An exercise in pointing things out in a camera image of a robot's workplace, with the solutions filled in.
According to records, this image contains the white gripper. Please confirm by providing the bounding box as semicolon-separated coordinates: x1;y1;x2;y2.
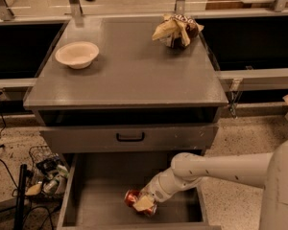
132;174;179;212

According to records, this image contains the red coke can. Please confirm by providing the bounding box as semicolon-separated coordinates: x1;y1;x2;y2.
124;190;156;217

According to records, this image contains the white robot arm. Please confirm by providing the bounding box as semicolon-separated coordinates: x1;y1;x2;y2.
132;140;288;230

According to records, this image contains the open grey middle drawer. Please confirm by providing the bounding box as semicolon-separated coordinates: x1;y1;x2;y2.
57;151;222;230

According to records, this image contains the closed grey top drawer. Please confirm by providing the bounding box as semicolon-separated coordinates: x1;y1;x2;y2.
40;124;218;153

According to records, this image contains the grey drawer cabinet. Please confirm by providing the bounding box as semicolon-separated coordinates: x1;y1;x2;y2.
23;15;229;155

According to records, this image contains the black stand pole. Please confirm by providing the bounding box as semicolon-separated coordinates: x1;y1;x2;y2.
13;164;27;230

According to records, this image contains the white paper bowl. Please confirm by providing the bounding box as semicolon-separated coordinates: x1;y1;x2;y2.
55;41;99;69

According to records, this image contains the crumpled brown chip bag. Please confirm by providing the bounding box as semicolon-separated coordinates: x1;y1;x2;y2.
152;14;204;49

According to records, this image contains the black drawer handle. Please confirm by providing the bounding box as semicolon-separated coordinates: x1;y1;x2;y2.
116;132;145;142

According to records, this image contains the wire basket with items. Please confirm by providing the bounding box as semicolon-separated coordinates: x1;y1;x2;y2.
25;146;69;199

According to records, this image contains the metal clamp bracket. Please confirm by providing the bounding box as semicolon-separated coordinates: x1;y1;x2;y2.
228;79;243;119

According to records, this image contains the black floor cable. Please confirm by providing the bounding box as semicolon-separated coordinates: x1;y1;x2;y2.
0;91;19;190

